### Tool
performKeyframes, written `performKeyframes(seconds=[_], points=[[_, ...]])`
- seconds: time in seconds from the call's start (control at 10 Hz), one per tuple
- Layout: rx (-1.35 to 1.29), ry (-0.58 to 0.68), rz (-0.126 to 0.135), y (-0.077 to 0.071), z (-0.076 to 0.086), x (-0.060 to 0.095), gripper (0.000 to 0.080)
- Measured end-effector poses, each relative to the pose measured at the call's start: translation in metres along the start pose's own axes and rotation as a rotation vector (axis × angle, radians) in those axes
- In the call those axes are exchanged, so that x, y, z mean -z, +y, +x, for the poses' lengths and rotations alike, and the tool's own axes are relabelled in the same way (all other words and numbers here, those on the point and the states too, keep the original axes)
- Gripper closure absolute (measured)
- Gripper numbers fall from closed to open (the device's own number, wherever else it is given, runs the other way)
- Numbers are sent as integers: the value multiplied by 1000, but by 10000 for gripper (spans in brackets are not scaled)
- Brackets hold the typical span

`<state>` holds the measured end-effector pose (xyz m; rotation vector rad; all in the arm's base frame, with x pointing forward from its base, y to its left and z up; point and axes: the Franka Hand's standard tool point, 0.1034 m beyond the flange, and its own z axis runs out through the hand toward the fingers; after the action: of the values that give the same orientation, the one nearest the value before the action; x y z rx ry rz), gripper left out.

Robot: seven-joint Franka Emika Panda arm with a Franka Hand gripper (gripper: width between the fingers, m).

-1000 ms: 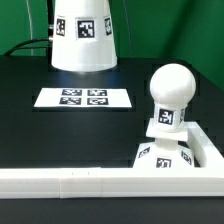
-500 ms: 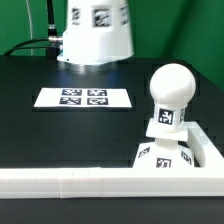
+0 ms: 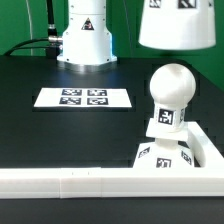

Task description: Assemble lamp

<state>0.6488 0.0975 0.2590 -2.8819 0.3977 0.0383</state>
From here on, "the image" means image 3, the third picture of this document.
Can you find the white L-shaped fence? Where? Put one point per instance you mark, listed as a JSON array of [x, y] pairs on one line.
[[206, 180]]

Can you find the white marker sheet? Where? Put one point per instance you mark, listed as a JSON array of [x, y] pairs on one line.
[[83, 98]]

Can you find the white lamp base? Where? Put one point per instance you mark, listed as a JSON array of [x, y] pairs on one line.
[[165, 150]]

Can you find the white lamp shade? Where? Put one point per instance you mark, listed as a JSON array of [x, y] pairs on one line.
[[178, 24]]

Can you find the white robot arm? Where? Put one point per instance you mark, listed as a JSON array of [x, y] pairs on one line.
[[86, 42]]

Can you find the white lamp bulb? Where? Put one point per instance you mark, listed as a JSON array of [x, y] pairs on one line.
[[172, 86]]

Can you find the black cable connector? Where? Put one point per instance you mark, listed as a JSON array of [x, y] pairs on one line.
[[55, 41]]

